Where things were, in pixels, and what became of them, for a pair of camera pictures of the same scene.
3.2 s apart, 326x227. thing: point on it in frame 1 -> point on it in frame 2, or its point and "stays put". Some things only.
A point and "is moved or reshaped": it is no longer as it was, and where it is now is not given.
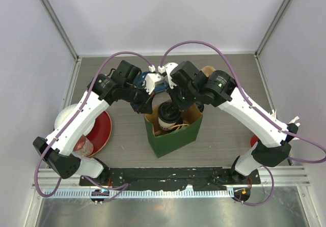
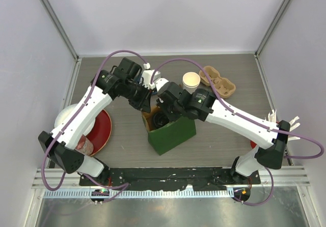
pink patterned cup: (83, 146) stays put
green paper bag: (164, 142) is moved or reshaped
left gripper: (145, 106) stays put
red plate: (101, 134) stays put
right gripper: (182, 106) -> (172, 118)
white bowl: (64, 112) stays put
